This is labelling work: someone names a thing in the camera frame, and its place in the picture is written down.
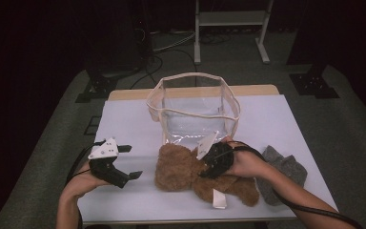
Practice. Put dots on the wooden table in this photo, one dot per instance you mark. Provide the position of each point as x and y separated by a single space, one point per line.
257 89

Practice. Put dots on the grey fuzzy sweater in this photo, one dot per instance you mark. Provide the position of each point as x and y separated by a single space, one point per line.
282 171

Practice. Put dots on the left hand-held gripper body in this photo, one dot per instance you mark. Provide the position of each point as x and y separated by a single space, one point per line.
106 152

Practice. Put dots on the black stand base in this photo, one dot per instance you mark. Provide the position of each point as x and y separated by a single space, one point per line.
98 87
314 84

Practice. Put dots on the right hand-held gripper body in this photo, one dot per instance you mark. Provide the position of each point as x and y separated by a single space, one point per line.
219 159

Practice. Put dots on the white table cover sheet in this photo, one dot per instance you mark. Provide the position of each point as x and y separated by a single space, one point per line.
127 124

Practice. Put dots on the dark floor outlet cover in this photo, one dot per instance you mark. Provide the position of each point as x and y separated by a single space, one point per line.
92 125

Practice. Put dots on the person's left hand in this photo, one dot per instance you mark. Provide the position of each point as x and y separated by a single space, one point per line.
79 184

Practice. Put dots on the person's right hand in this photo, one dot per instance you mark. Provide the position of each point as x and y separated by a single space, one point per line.
248 165

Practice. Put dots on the white metal stand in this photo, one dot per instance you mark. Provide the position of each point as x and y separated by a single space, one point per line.
232 18

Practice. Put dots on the brown teddy bear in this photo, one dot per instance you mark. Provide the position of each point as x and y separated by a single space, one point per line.
174 168

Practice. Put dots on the clear plastic bag beige trim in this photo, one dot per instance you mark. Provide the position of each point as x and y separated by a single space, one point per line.
193 120

